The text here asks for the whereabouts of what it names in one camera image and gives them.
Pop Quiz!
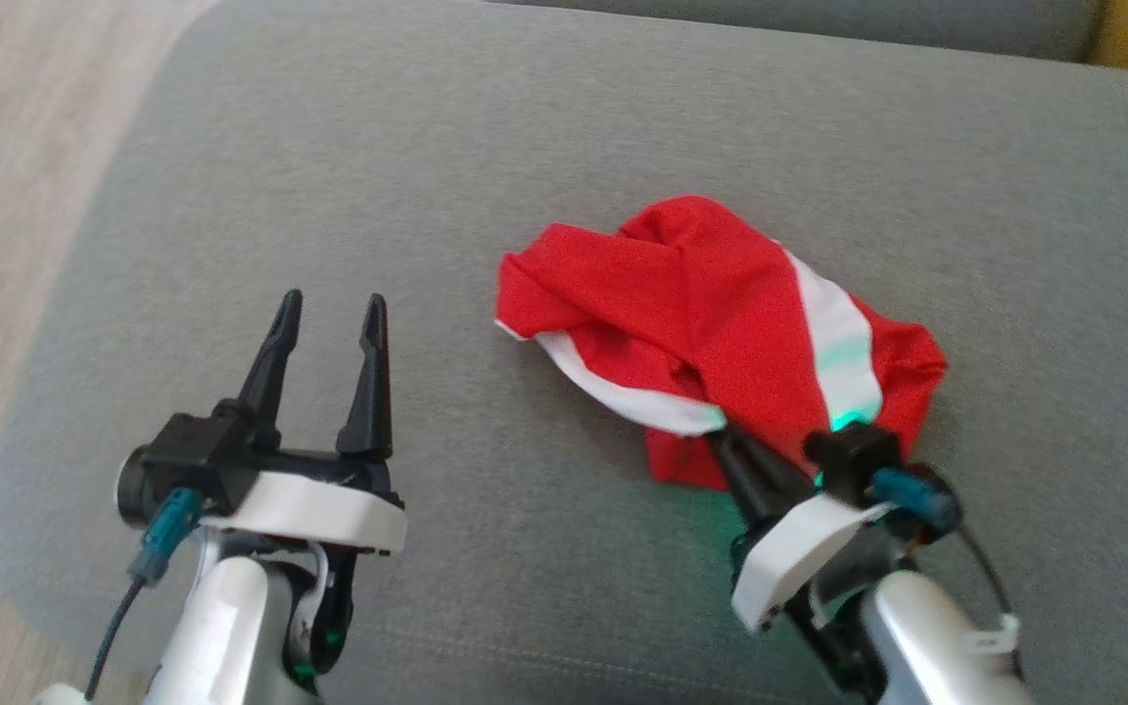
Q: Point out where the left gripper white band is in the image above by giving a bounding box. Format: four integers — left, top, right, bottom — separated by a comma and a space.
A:
202, 289, 408, 677

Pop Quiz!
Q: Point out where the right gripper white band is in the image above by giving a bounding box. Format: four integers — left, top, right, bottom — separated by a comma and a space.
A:
706, 423, 917, 633

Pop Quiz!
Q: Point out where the red shorts white side stripe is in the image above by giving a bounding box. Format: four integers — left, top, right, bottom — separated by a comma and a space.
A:
493, 194, 949, 491

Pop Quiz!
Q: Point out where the grey sofa seat cushion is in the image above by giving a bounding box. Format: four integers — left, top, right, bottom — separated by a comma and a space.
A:
0, 0, 1128, 705

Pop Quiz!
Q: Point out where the grey sofa back cushion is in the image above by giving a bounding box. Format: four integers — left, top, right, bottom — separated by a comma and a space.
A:
486, 0, 1108, 62

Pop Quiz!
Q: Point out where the teal right camera connector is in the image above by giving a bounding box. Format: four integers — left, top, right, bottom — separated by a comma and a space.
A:
869, 466, 964, 535

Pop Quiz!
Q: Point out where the teal camera connector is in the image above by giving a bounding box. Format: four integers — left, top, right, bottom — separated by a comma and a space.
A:
128, 487, 205, 587
869, 466, 964, 535

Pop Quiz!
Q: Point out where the teal left camera connector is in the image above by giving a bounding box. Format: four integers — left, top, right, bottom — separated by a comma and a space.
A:
128, 487, 205, 587

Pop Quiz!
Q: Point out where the black right camera cable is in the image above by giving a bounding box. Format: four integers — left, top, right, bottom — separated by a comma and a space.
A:
951, 524, 1027, 682

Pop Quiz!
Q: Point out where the black camera cable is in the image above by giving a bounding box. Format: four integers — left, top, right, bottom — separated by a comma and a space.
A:
84, 578, 149, 701
951, 524, 1027, 682

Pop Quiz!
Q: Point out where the white cable clip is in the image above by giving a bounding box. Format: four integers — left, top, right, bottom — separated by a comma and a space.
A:
965, 613, 1021, 655

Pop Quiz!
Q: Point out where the black left camera cable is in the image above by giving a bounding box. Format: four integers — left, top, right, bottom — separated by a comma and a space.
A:
84, 578, 149, 701

